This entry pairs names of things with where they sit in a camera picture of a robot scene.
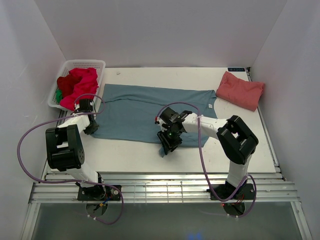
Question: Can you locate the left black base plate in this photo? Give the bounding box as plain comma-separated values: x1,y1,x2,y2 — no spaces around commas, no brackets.
77,185,122,202

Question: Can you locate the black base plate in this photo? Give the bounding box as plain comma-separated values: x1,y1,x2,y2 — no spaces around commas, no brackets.
208,183,257,201
77,185,122,202

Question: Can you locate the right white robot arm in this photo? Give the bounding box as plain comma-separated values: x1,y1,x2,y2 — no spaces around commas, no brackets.
155,107,259,199

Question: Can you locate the dark red t shirt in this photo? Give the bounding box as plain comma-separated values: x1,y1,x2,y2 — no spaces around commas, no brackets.
57,74,82,98

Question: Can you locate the green garment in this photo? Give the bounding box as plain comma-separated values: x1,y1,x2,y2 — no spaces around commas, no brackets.
55,89,63,104

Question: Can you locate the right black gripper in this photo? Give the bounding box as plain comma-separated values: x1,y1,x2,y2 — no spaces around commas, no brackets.
157,127,183,155

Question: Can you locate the magenta t shirt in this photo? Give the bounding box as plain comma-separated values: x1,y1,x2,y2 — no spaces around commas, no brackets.
60,68,98,111

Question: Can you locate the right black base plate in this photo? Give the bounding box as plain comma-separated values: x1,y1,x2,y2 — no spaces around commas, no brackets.
208,183,257,201

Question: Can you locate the blue table label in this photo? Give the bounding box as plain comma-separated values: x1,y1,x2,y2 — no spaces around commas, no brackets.
227,67,246,72

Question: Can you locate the aluminium rail frame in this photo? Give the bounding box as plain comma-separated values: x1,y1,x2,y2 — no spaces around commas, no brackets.
28,109,301,205

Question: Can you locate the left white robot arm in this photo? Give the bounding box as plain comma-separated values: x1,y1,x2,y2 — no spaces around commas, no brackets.
45,99,106,200

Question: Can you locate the blue t shirt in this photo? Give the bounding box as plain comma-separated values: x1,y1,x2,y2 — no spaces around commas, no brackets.
92,84,217,144

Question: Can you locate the white plastic basket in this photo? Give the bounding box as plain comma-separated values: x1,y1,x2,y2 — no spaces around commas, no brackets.
47,59,106,111

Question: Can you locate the folded salmon t shirt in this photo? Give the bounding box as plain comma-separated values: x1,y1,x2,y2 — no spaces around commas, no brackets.
216,71,265,112

